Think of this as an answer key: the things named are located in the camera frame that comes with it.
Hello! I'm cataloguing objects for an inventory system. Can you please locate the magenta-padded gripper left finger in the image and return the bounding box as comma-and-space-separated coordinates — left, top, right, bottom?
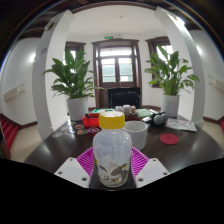
54, 147, 97, 189

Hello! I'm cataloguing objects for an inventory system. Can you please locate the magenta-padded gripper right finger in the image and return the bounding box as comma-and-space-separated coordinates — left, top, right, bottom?
129, 146, 171, 189

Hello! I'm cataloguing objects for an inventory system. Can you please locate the clear bottle with yellow cap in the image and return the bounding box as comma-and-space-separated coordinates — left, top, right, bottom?
92, 111, 134, 188

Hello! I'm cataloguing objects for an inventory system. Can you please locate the flat round red coaster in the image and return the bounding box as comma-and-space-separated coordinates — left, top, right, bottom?
159, 132, 180, 146

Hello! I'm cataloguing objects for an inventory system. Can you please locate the white speckled mug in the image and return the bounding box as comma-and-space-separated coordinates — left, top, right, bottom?
122, 120, 149, 151

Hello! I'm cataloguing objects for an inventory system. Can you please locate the purple round sticker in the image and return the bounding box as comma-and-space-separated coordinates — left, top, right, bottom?
88, 126, 102, 134

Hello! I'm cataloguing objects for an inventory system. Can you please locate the red plastic box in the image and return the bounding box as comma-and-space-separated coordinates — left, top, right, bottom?
81, 112, 101, 129

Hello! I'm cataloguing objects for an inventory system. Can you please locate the printed white leaflet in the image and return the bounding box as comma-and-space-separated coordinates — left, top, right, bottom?
165, 117, 198, 133

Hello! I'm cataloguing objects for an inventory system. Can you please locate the green flat pad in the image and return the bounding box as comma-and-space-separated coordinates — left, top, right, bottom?
135, 108, 154, 118

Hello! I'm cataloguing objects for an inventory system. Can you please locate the green plant in white pot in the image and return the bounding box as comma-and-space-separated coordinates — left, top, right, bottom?
42, 49, 101, 122
144, 44, 200, 118

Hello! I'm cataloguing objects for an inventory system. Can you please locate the green flat box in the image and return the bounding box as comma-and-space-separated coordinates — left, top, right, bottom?
91, 108, 115, 114

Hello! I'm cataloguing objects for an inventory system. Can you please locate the black chair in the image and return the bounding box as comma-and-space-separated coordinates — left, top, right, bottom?
107, 87, 142, 109

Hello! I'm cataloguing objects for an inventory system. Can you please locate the dark wooden double door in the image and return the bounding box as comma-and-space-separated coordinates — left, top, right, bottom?
91, 38, 144, 108

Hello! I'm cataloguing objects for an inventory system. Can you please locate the dark-framed window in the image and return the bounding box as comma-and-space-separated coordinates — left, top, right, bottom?
64, 41, 87, 66
145, 36, 175, 88

